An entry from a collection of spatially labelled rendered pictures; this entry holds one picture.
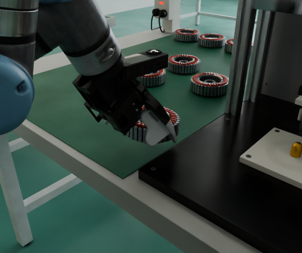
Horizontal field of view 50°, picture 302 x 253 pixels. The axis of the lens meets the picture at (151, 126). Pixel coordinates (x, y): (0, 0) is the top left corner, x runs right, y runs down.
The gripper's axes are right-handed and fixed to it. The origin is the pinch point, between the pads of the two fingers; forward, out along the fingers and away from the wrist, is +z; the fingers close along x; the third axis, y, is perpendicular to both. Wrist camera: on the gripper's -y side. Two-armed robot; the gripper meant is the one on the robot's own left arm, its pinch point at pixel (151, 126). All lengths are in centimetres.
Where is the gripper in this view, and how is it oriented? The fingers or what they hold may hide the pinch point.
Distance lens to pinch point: 64.9
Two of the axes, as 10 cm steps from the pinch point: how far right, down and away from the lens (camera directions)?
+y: -5.8, 7.5, -3.2
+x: 7.5, 3.3, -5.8
